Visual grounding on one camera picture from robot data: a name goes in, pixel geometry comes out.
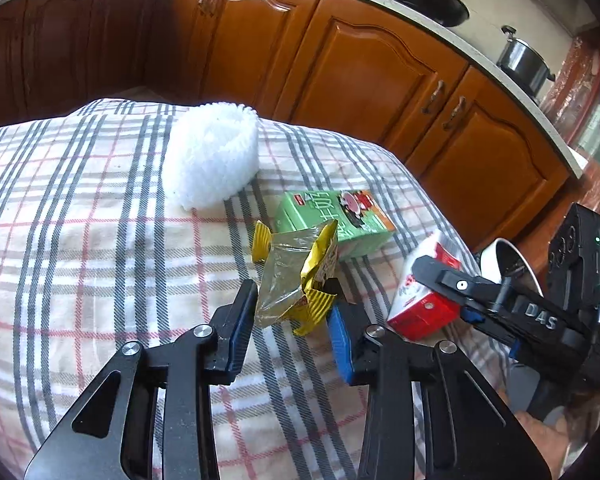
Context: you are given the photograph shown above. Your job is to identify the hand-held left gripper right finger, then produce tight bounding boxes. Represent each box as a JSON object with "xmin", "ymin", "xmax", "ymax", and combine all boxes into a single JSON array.
[{"xmin": 322, "ymin": 279, "xmax": 553, "ymax": 480}]

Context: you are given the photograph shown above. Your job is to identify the yellow snack wrapper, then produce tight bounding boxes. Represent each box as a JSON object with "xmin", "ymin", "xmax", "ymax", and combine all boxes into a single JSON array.
[{"xmin": 251, "ymin": 220, "xmax": 340, "ymax": 337}]

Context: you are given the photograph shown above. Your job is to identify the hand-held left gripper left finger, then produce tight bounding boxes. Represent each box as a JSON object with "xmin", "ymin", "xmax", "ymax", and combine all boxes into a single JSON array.
[{"xmin": 24, "ymin": 280, "xmax": 259, "ymax": 480}]

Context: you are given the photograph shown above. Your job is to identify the plaid tablecloth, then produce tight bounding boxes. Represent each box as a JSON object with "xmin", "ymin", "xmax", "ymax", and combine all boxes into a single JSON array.
[{"xmin": 0, "ymin": 97, "xmax": 513, "ymax": 480}]

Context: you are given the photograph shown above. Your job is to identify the steel cooking pot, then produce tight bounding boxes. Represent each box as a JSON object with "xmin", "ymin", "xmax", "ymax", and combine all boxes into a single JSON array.
[{"xmin": 497, "ymin": 25, "xmax": 556, "ymax": 96}]

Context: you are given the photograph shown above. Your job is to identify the green drink carton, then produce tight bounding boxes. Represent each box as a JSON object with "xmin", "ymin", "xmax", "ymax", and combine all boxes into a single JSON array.
[{"xmin": 272, "ymin": 189, "xmax": 397, "ymax": 261}]

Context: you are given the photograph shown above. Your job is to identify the person's right forearm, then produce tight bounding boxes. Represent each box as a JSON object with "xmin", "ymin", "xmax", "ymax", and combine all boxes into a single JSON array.
[{"xmin": 500, "ymin": 395, "xmax": 583, "ymax": 480}]

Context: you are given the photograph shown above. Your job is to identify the wooden glass door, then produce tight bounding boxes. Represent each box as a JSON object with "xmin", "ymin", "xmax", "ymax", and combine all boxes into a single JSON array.
[{"xmin": 540, "ymin": 30, "xmax": 600, "ymax": 206}]

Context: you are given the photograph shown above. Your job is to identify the white foam fruit net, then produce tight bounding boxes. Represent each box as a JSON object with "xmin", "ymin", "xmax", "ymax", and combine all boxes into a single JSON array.
[{"xmin": 167, "ymin": 101, "xmax": 259, "ymax": 209}]

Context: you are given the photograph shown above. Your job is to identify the white bin with black liner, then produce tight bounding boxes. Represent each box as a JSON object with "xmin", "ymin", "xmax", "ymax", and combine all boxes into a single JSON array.
[{"xmin": 480, "ymin": 238, "xmax": 547, "ymax": 306}]

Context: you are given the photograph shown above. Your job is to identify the red and white carton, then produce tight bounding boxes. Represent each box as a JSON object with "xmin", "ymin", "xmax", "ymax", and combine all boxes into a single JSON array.
[{"xmin": 387, "ymin": 230, "xmax": 463, "ymax": 341}]

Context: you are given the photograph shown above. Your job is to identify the wooden base cabinets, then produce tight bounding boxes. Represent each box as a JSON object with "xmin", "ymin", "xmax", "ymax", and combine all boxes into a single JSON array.
[{"xmin": 0, "ymin": 0, "xmax": 571, "ymax": 256}]

